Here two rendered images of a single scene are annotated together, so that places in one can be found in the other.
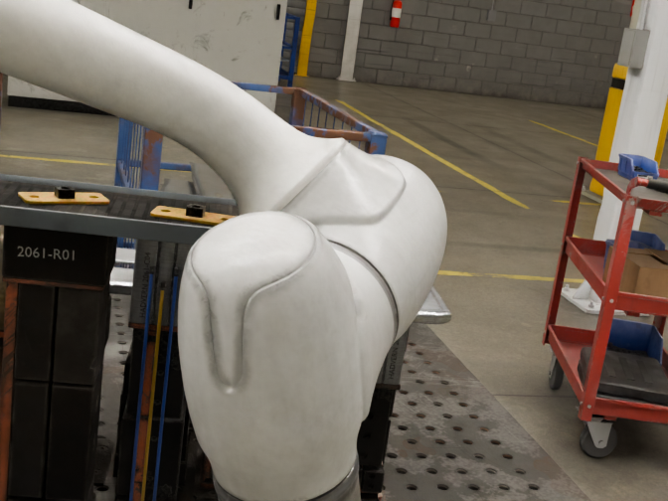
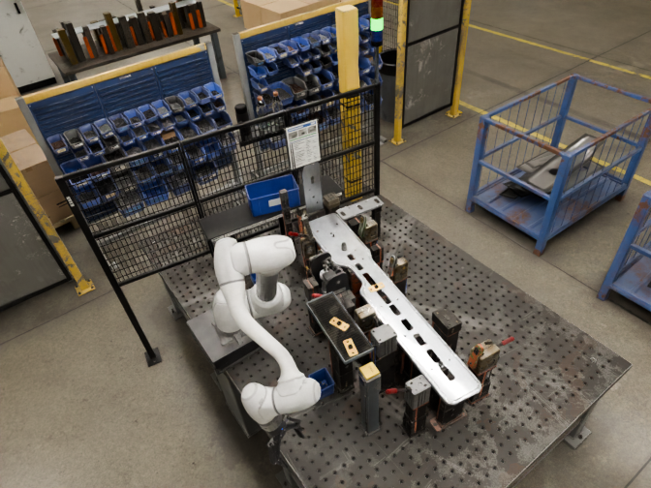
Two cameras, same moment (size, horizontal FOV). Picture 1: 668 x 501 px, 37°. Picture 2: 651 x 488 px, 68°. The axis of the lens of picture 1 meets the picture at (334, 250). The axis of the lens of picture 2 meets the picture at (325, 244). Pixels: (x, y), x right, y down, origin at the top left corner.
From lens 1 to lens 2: 1.82 m
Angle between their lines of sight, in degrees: 68
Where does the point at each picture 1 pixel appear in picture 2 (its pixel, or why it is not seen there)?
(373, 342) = (263, 412)
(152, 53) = (269, 348)
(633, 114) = not seen: outside the picture
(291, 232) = (250, 393)
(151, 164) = (637, 217)
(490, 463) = (498, 449)
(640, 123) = not seen: outside the picture
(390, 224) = (284, 398)
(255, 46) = not seen: outside the picture
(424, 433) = (500, 422)
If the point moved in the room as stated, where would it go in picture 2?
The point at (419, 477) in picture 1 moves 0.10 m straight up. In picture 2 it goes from (467, 432) to (470, 421)
